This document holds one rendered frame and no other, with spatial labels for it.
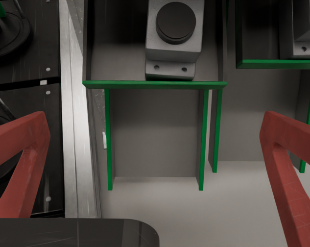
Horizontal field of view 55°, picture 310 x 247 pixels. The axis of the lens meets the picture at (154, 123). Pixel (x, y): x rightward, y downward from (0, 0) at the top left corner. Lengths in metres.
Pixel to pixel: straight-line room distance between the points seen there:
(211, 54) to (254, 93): 0.17
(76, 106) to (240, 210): 0.36
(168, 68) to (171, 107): 0.17
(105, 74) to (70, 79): 0.31
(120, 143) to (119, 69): 0.17
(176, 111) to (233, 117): 0.09
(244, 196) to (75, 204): 0.32
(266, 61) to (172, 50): 0.11
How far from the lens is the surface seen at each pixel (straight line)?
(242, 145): 0.48
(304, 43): 0.31
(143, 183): 0.59
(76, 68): 0.62
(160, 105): 0.42
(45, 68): 0.62
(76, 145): 0.53
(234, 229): 0.59
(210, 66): 0.30
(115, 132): 0.43
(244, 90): 0.46
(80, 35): 0.38
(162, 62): 0.26
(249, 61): 0.30
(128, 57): 0.30
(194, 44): 0.24
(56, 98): 0.57
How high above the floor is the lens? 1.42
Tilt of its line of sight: 61 degrees down
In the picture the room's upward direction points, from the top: 1 degrees clockwise
